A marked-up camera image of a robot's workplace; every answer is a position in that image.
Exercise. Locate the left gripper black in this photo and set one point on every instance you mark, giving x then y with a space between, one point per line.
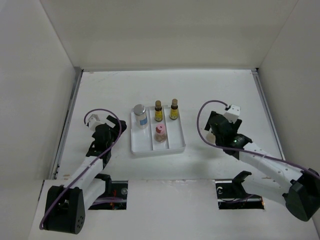
115 129

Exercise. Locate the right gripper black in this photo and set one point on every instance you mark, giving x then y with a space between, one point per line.
236 126

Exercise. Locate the silver-lid jar blue label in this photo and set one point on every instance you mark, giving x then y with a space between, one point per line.
140 113

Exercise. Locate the amber bottle gold cap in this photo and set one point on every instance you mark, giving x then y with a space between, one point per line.
158 115
174 112

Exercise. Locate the pink-lid spice shaker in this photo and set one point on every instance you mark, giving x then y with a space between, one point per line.
160 133

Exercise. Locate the yellow-lid spice shaker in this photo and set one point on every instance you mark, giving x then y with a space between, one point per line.
210 137

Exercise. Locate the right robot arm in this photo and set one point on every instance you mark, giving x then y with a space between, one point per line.
294 186

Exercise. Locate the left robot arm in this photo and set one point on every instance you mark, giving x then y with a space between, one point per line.
66 205

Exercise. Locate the white three-compartment tray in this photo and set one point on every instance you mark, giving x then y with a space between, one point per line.
143 142

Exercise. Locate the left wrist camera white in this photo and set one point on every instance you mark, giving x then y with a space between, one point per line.
93 122

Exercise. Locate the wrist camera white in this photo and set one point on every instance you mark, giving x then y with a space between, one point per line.
232 113
93 122

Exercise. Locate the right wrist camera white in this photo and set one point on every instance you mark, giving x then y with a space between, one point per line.
232 113

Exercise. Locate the right aluminium rail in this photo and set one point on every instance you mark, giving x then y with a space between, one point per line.
256 77

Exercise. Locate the aluminium rail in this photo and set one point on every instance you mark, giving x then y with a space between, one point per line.
256 77
56 161

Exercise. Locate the left aluminium rail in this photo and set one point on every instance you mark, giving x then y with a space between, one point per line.
56 161

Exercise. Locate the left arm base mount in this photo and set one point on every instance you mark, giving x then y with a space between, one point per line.
115 198

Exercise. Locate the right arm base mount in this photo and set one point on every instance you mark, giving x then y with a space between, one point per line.
232 196

